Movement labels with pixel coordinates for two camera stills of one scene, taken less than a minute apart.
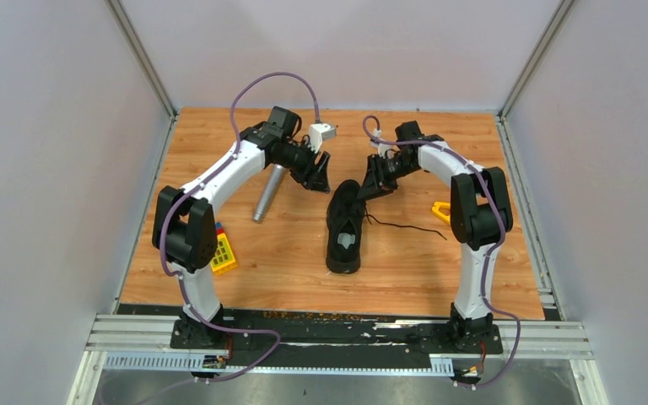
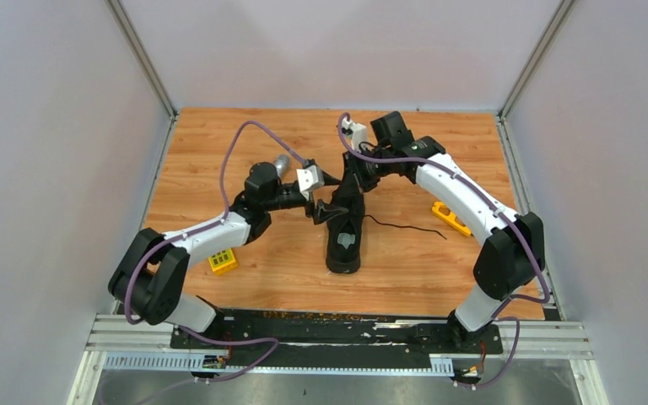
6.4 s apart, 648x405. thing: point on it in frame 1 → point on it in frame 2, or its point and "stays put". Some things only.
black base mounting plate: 266,337 stays put
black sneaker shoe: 345,216 stays put
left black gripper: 319,180 → 325,212
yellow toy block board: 224,261 stays put
